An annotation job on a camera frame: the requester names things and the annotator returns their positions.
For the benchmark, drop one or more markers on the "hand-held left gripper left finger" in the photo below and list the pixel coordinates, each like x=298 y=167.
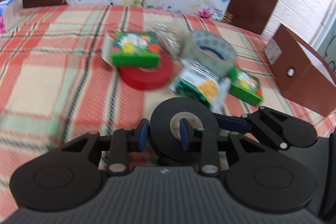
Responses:
x=143 y=133

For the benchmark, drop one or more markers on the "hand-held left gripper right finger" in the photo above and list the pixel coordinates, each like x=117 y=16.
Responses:
x=184 y=134

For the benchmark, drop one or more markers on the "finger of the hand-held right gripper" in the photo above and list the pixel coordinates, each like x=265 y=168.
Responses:
x=231 y=123

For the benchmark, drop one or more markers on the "black tape roll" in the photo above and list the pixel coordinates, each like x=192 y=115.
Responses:
x=164 y=119

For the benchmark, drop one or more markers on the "clear tape roll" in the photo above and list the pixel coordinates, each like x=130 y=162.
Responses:
x=218 y=49

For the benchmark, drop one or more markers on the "brown cardboard box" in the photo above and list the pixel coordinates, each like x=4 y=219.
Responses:
x=296 y=79

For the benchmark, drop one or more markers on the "small green printed box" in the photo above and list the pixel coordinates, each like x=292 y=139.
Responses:
x=246 y=87

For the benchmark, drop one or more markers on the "green printed packet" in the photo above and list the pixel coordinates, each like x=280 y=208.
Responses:
x=199 y=85

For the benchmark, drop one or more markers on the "red tape roll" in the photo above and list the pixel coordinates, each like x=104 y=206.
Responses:
x=147 y=79

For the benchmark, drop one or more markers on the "large green printed box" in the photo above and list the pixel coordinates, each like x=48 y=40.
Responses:
x=135 y=52

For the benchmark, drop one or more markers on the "plaid tablecloth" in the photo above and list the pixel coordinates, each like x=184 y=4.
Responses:
x=52 y=64

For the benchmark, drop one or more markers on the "blue pink tissue pack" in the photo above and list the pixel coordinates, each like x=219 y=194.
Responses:
x=8 y=14

